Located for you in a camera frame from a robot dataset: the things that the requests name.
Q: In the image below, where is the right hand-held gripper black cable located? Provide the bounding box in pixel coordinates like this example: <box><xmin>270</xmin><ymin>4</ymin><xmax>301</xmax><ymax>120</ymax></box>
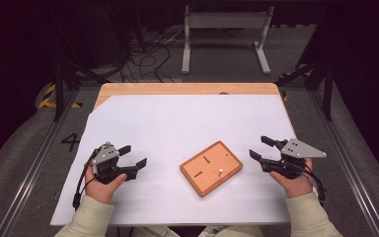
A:
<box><xmin>295</xmin><ymin>162</ymin><xmax>327</xmax><ymax>206</ymax></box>

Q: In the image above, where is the grey metal stand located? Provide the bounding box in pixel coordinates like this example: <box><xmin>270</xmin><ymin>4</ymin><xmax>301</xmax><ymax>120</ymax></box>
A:
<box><xmin>181</xmin><ymin>4</ymin><xmax>275</xmax><ymax>75</ymax></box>

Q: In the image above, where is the tangle of black floor cables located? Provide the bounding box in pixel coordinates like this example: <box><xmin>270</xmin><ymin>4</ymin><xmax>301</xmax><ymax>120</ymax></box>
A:
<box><xmin>112</xmin><ymin>28</ymin><xmax>186</xmax><ymax>83</ymax></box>

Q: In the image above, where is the person's left leg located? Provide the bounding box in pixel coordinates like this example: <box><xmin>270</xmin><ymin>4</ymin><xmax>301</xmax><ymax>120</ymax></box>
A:
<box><xmin>124</xmin><ymin>225</ymin><xmax>181</xmax><ymax>237</ymax></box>

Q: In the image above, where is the left hand-held gripper black cable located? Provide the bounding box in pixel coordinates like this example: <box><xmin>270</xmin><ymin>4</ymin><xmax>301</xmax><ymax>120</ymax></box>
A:
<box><xmin>72</xmin><ymin>149</ymin><xmax>100</xmax><ymax>211</ymax></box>

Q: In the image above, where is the black metal frame stand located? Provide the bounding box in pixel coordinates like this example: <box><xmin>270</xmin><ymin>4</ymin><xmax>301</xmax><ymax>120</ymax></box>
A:
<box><xmin>274</xmin><ymin>58</ymin><xmax>335</xmax><ymax>122</ymax></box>
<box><xmin>52</xmin><ymin>57</ymin><xmax>112</xmax><ymax>122</ymax></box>

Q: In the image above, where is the person's leg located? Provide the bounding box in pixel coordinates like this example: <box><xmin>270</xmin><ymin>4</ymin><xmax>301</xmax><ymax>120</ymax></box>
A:
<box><xmin>198</xmin><ymin>225</ymin><xmax>270</xmax><ymax>237</ymax></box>
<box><xmin>124</xmin><ymin>225</ymin><xmax>181</xmax><ymax>237</ymax></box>

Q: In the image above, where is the aluminium floor rail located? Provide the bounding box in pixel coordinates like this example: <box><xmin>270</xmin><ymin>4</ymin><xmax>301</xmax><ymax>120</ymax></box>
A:
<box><xmin>309</xmin><ymin>88</ymin><xmax>379</xmax><ymax>237</ymax></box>
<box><xmin>0</xmin><ymin>88</ymin><xmax>80</xmax><ymax>237</ymax></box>

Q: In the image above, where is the hand-held gripper black cable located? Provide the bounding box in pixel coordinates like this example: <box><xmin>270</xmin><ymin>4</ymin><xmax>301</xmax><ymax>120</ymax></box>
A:
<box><xmin>295</xmin><ymin>162</ymin><xmax>327</xmax><ymax>206</ymax></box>
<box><xmin>72</xmin><ymin>149</ymin><xmax>100</xmax><ymax>211</ymax></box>

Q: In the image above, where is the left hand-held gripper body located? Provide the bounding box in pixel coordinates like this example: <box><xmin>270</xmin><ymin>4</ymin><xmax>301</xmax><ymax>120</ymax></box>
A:
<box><xmin>91</xmin><ymin>141</ymin><xmax>138</xmax><ymax>185</ymax></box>

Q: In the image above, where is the person's right hand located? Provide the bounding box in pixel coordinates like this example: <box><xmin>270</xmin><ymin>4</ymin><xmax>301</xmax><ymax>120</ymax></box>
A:
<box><xmin>269</xmin><ymin>158</ymin><xmax>314</xmax><ymax>199</ymax></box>

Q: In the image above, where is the wooden picture frame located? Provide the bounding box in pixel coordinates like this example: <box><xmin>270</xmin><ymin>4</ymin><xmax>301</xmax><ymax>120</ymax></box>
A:
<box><xmin>179</xmin><ymin>140</ymin><xmax>244</xmax><ymax>198</ymax></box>

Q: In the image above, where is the person's right leg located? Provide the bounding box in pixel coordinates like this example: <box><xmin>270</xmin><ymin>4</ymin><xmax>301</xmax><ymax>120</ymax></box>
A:
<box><xmin>198</xmin><ymin>225</ymin><xmax>270</xmax><ymax>237</ymax></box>

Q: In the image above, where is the white table mat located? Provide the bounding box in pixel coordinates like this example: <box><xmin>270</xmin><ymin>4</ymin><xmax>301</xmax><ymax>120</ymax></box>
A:
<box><xmin>49</xmin><ymin>94</ymin><xmax>297</xmax><ymax>227</ymax></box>

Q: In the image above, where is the person's left hand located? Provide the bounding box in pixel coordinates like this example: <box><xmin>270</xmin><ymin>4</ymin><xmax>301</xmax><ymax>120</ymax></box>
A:
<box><xmin>84</xmin><ymin>166</ymin><xmax>128</xmax><ymax>205</ymax></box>

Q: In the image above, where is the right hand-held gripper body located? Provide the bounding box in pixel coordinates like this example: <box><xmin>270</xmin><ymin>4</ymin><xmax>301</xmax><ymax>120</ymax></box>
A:
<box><xmin>260</xmin><ymin>137</ymin><xmax>328</xmax><ymax>181</ymax></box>

